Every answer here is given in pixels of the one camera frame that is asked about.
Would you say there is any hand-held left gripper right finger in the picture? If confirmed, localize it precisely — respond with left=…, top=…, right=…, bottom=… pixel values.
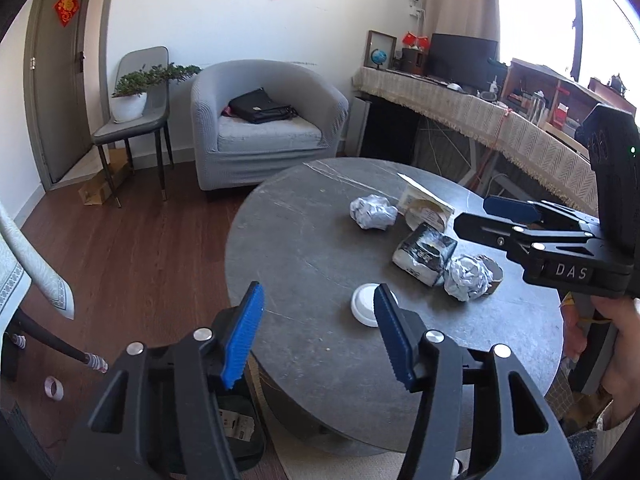
left=374, top=284, right=583, bottom=480

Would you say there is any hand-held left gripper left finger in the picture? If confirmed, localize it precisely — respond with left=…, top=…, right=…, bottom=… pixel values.
left=54, top=281, right=266, bottom=480

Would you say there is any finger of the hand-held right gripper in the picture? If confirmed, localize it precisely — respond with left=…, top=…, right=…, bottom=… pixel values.
left=452, top=212, right=608, bottom=268
left=484, top=195, right=601, bottom=233

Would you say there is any white round lid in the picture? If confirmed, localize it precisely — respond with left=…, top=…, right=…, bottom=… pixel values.
left=350, top=283, right=399, bottom=329

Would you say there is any brown cardboard roll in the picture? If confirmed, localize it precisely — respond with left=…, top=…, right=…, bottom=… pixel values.
left=479, top=256, right=504, bottom=296

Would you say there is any white paper ball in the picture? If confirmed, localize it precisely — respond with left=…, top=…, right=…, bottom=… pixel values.
left=349, top=194, right=399, bottom=231
left=444, top=254, right=494, bottom=304

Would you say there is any beige torn paper box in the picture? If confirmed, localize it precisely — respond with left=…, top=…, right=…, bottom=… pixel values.
left=397, top=172, right=456, bottom=233

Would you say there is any dark printed package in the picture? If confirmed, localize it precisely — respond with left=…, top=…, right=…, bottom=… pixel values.
left=391, top=224, right=459, bottom=287

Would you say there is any dark green trash bin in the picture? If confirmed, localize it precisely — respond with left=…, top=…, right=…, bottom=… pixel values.
left=212, top=307, right=267, bottom=473

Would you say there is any person's right hand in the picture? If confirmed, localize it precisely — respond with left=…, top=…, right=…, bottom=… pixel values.
left=592, top=298, right=640, bottom=402

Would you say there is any white printed receipt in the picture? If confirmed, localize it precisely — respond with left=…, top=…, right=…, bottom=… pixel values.
left=220, top=408, right=256, bottom=442

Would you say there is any beige lace tablecloth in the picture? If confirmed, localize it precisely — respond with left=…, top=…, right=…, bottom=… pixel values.
left=352, top=66, right=601, bottom=217

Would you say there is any beige rug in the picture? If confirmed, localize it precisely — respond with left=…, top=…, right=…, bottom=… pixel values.
left=249, top=360, right=323, bottom=480

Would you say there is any round grey marble table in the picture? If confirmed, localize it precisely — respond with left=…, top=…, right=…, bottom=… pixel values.
left=225, top=157, right=565, bottom=458

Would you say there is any wooden desk shelf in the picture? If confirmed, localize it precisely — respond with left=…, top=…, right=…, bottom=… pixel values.
left=499, top=58, right=640, bottom=147

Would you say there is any black cabinet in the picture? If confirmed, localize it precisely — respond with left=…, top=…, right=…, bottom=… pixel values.
left=359, top=96, right=422, bottom=167

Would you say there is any black computer monitor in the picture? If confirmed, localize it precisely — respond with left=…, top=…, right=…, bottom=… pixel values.
left=427, top=33, right=500, bottom=94

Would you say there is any brown desk box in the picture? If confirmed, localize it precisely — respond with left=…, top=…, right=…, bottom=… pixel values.
left=401, top=47, right=429, bottom=74

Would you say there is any grey armchair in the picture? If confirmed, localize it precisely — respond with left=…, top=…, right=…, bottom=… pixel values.
left=191, top=59, right=350, bottom=204

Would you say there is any flat cardboard box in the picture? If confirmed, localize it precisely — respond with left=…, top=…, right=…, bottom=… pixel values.
left=78, top=149, right=134, bottom=206

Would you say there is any beige curtain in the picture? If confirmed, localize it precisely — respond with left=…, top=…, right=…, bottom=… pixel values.
left=425, top=0, right=501, bottom=61

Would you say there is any white patterned tablecloth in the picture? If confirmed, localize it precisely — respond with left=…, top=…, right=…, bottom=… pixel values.
left=0, top=202, right=76, bottom=322

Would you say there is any black leather bag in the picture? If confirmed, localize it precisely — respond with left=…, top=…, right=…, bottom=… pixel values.
left=228, top=88, right=299, bottom=125

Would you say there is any grey dining chair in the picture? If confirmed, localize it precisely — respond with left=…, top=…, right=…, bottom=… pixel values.
left=92, top=46, right=176, bottom=209

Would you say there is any bonsai in white pot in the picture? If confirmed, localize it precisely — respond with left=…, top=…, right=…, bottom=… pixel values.
left=110, top=63, right=203, bottom=124

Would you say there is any grey door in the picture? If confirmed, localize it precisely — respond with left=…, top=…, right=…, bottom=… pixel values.
left=24, top=0, right=96, bottom=192

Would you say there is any red door decoration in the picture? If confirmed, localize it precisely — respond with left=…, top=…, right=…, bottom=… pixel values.
left=53, top=0, right=80, bottom=28

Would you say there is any wooden picture frame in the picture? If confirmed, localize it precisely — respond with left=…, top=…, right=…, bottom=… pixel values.
left=366, top=30, right=399, bottom=71

